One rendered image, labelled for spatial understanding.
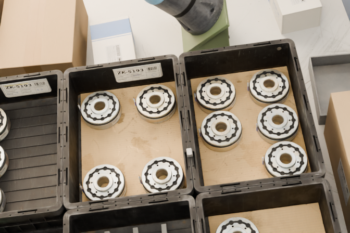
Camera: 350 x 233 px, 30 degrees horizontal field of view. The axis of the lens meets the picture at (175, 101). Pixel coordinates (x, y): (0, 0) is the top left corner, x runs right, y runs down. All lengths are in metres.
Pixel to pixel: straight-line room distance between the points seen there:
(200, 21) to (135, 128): 0.37
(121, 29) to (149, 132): 0.40
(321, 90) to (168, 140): 0.48
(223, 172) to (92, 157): 0.34
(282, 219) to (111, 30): 0.77
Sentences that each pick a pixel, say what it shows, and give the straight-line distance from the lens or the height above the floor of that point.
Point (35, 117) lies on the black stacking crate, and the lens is 1.78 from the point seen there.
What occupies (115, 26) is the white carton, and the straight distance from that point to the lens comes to 1.96.
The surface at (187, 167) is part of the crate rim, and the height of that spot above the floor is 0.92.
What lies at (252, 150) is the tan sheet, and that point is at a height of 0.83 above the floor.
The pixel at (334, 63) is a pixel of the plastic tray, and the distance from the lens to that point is 1.94.
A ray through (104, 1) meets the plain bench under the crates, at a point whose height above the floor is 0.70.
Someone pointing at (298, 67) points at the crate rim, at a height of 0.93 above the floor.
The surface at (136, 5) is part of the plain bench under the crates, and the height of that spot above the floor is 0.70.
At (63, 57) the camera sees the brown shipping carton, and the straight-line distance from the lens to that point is 1.84.
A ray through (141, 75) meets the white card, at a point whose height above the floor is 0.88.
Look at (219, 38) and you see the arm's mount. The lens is 1.88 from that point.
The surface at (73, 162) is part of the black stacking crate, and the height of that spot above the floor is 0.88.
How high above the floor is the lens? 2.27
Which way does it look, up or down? 57 degrees down
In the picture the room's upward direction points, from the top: 11 degrees counter-clockwise
